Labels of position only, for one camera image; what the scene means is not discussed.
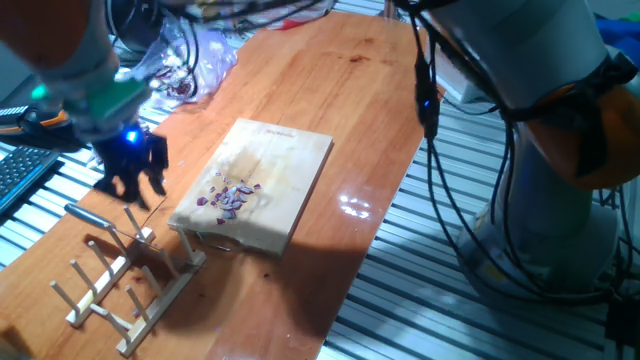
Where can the clear purple plastic bag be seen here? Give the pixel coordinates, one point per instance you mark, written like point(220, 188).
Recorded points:
point(215, 55)

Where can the black filament spool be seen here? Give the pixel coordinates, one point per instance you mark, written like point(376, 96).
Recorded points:
point(135, 25)

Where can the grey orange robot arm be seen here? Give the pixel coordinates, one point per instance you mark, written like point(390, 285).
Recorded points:
point(540, 40)

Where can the orange black teach pendant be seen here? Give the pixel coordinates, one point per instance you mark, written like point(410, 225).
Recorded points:
point(30, 127)

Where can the aluminium frame strut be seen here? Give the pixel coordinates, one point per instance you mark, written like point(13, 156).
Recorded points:
point(391, 9)

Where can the blue plastic bag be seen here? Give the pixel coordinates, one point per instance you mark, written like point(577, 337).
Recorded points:
point(620, 37)

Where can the white plastic shopping bag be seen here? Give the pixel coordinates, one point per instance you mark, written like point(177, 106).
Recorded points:
point(295, 22)

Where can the wooden cutting board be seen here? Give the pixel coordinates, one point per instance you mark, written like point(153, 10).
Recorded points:
point(285, 165)

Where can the wooden peg rack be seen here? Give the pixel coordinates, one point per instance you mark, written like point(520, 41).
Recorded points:
point(165, 290)

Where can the black keyboard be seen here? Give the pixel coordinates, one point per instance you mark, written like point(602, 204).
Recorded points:
point(22, 172)

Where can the red onion half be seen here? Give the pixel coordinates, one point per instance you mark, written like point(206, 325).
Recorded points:
point(231, 200)

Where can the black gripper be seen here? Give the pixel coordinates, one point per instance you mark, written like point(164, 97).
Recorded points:
point(125, 152)

